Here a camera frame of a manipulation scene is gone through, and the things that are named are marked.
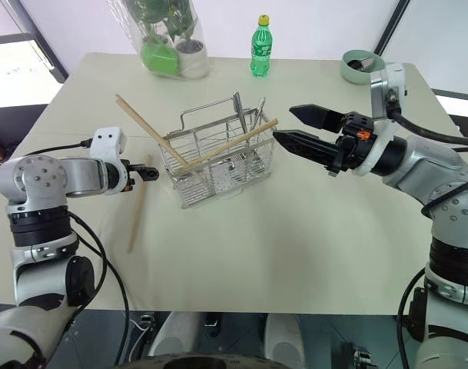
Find green leafy plant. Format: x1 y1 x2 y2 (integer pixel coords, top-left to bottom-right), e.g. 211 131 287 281
124 0 198 44

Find metal spoon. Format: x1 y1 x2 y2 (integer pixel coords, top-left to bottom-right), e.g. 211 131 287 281
227 91 248 170

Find thin white cable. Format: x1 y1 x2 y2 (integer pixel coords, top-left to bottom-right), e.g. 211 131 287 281
126 317 152 349

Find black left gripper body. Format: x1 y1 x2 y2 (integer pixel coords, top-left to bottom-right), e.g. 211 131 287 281
121 161 146 193

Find mint green bowl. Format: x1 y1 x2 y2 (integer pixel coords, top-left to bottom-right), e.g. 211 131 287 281
340 48 387 85

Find black window frame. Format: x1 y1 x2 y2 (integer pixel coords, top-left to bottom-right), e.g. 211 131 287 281
0 32 69 84

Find white plant pot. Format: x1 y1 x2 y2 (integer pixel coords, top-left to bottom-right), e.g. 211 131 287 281
174 38 211 81

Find black door frame post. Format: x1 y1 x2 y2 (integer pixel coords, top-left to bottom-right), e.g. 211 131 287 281
373 0 410 55

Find potted plants in plastic bag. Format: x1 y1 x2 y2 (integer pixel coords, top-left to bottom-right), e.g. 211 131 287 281
107 0 212 81

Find white rounded robot shell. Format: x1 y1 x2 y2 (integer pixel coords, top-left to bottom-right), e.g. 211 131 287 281
264 313 306 368
147 311 204 358

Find green bottle with yellow cap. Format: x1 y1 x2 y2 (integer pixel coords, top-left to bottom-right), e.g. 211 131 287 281
250 14 274 78

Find dark rounded shape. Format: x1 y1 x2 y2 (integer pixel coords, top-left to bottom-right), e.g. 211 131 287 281
114 351 300 369

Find black chair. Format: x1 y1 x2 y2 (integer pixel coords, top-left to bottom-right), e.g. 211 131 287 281
0 103 50 189

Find green plant pot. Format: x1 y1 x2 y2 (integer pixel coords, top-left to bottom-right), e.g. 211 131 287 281
140 41 180 79

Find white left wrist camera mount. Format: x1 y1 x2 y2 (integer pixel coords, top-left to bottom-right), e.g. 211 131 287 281
89 126 134 194

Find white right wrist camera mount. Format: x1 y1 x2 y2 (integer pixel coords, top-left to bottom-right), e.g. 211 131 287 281
350 62 407 177

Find slim metal cutlery piece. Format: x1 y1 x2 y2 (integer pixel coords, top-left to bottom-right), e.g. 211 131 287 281
250 96 267 134

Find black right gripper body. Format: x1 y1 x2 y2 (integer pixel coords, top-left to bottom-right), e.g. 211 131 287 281
324 111 375 178

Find metal wire basket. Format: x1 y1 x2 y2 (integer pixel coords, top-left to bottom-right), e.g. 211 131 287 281
158 96 275 210

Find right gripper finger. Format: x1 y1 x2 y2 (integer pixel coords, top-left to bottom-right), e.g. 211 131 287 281
289 104 348 135
272 129 340 170

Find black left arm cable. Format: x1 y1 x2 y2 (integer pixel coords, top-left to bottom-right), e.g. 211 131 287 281
24 140 131 366

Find cream tablecloth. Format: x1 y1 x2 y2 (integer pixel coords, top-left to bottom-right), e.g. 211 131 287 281
0 52 468 314

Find metal piece in bowl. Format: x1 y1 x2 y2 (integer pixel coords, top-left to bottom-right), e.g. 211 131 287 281
350 56 377 73

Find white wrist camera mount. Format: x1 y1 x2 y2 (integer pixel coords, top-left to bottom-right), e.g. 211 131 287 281
89 126 134 194
350 62 407 177

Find wooden chopstick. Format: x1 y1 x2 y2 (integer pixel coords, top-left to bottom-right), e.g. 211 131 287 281
126 154 154 254
115 95 191 169
117 93 188 165
178 118 280 172

